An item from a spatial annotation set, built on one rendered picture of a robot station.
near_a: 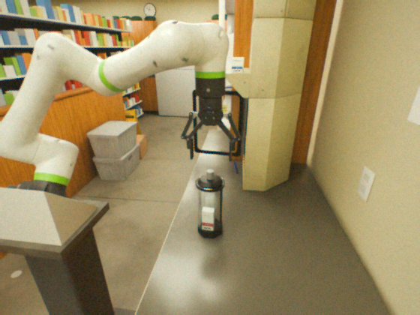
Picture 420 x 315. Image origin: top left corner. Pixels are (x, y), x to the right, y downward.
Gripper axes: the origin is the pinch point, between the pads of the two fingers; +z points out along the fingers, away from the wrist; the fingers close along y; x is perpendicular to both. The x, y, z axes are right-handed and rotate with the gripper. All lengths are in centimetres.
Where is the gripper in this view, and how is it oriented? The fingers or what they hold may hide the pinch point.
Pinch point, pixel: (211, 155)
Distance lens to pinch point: 84.3
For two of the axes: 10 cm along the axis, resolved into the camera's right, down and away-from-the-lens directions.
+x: -1.3, 4.2, -9.0
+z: 0.1, 9.1, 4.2
